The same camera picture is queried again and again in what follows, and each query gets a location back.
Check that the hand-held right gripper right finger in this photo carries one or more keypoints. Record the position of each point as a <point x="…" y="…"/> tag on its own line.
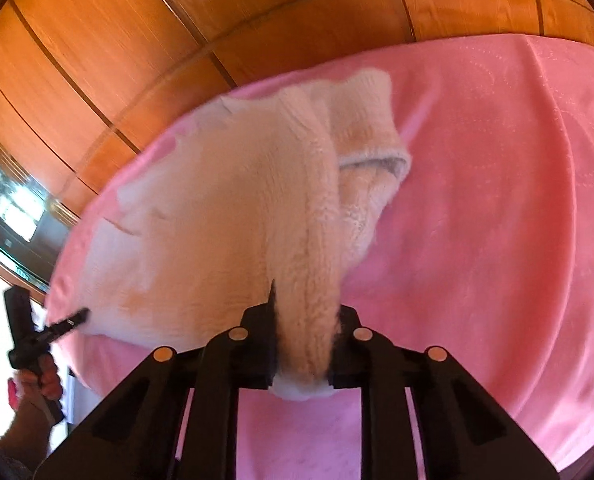
<point x="347" y="345"/>

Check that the pale ribbed knit garment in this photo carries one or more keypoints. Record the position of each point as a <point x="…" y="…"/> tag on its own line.
<point x="217" y="220"/>

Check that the person's left hand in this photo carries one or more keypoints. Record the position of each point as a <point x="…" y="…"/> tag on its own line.
<point x="49" y="377"/>

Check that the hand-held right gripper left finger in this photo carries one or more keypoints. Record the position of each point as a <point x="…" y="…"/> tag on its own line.
<point x="259" y="340"/>

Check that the glossy wooden wardrobe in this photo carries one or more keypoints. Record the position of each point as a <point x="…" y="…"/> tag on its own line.
<point x="127" y="35"/>

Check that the person's left forearm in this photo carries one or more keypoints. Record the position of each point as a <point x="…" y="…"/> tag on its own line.
<point x="24" y="435"/>

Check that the pink blanket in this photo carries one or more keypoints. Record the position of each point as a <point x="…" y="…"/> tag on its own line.
<point x="477" y="210"/>

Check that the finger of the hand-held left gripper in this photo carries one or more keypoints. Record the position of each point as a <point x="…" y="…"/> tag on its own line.
<point x="72" y="321"/>

